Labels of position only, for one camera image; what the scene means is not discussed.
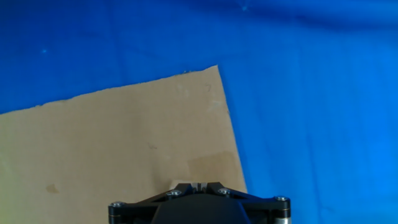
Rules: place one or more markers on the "brown cardboard sheet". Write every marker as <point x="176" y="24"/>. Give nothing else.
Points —
<point x="93" y="140"/>

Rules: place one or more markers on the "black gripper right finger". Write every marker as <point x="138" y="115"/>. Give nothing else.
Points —
<point x="264" y="203"/>

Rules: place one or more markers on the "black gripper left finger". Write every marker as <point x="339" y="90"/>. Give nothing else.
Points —
<point x="140" y="203"/>

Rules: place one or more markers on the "clear adhesive tape patch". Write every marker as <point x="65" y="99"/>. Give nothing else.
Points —
<point x="214" y="165"/>

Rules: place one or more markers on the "blue and orange printed cloth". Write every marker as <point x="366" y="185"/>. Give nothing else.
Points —
<point x="311" y="93"/>

